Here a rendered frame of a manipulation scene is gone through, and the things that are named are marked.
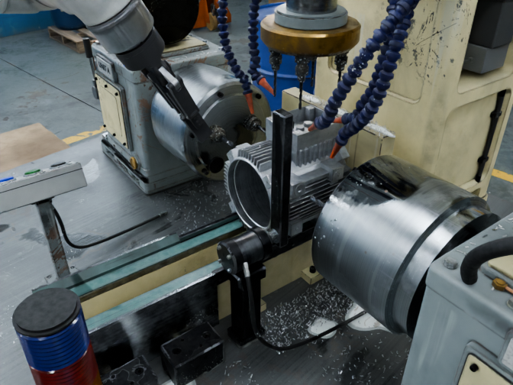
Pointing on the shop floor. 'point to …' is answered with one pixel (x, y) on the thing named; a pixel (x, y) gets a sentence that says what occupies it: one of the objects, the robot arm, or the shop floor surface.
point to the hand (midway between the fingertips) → (196, 124)
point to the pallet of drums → (65, 25)
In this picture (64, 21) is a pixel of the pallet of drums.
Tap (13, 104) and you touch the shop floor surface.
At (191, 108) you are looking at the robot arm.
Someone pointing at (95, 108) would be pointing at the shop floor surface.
